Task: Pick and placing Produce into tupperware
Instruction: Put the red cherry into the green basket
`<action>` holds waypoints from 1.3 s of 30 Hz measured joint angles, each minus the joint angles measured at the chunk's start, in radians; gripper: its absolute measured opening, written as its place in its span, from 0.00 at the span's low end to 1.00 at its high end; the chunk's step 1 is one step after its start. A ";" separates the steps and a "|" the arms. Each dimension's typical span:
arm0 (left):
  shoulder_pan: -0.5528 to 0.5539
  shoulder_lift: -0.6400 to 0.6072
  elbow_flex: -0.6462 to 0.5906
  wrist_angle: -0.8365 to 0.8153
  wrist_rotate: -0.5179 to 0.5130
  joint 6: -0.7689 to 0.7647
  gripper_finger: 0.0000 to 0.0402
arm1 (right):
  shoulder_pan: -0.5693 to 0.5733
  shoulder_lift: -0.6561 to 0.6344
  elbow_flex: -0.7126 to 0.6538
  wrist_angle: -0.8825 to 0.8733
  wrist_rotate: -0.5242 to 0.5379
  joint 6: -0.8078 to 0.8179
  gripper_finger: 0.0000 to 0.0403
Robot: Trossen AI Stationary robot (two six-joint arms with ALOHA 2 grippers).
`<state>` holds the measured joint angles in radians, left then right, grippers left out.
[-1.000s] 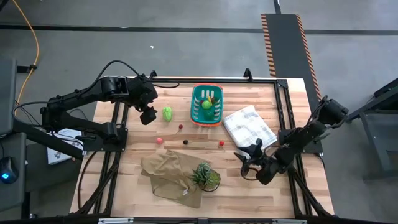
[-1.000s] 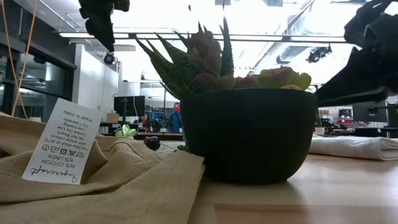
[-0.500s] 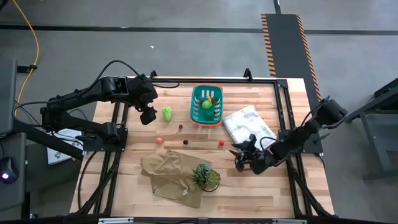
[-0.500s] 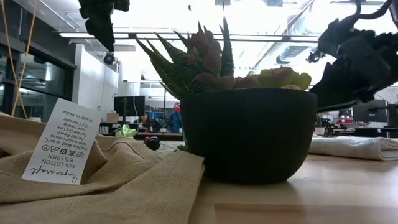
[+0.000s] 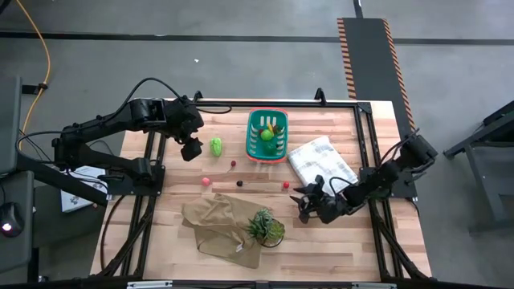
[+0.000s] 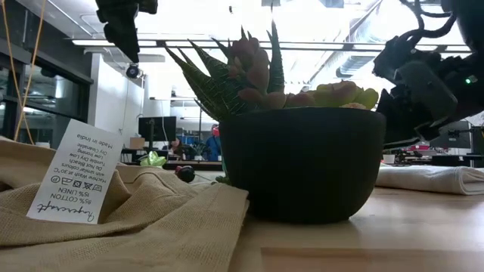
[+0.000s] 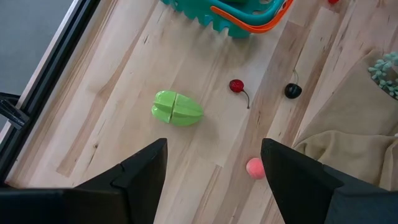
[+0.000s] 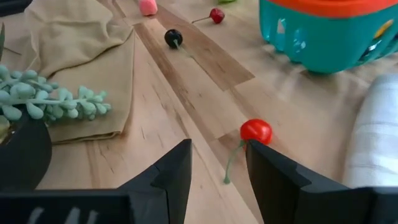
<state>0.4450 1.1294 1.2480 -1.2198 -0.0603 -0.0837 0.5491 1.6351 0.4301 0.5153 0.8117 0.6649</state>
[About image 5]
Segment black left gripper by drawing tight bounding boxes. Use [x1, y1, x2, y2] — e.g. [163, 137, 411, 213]
[162, 97, 205, 163]

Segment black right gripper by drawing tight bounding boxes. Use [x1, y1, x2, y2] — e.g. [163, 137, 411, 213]
[288, 174, 350, 225]

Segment white plaid folded towel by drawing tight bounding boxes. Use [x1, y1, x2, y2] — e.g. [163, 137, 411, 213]
[287, 135, 359, 197]

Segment succulent plant in black pot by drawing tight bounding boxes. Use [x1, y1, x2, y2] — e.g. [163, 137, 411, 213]
[245, 206, 286, 248]

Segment tan linen cloth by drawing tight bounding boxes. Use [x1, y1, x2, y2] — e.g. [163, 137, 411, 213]
[181, 193, 278, 270]

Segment white printed booklet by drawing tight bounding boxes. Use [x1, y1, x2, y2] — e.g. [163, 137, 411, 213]
[59, 163, 108, 214]

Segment black metal beam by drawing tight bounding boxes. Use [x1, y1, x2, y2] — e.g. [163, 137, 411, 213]
[15, 154, 110, 208]

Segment black floor mat orange stripes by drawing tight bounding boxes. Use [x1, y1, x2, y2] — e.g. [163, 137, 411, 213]
[337, 17, 415, 137]

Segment grey metal stand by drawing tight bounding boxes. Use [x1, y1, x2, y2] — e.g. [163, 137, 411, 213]
[443, 100, 514, 234]

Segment grey flat panel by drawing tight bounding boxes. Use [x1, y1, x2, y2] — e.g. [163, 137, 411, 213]
[0, 75, 23, 176]

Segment black computer mouse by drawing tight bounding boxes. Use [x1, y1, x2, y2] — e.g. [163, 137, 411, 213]
[0, 201, 25, 238]

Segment grey side desk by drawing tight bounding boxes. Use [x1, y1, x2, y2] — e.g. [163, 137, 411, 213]
[0, 170, 36, 275]

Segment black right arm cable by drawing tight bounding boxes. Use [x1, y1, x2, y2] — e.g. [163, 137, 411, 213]
[328, 175, 357, 198]

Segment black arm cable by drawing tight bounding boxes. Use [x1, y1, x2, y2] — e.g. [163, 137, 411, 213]
[328, 175, 357, 198]
[116, 77, 233, 117]

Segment teal basket with orange handles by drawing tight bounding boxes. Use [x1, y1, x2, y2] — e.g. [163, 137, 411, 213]
[245, 107, 289, 165]

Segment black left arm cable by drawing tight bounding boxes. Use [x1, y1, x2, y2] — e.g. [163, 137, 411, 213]
[116, 77, 233, 117]

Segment black aluminium table frame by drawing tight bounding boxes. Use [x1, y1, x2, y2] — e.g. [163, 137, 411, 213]
[90, 87, 433, 289]

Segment silver metal bracket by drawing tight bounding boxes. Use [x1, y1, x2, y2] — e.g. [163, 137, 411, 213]
[127, 280, 173, 289]
[352, 282, 398, 289]

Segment brown cable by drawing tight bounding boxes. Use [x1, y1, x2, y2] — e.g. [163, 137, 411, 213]
[100, 194, 126, 271]

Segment yellow cable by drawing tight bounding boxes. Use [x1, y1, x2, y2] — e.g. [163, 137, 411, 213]
[14, 0, 52, 153]

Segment black cable bracket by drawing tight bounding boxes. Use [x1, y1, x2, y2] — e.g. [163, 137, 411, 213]
[22, 82, 49, 96]

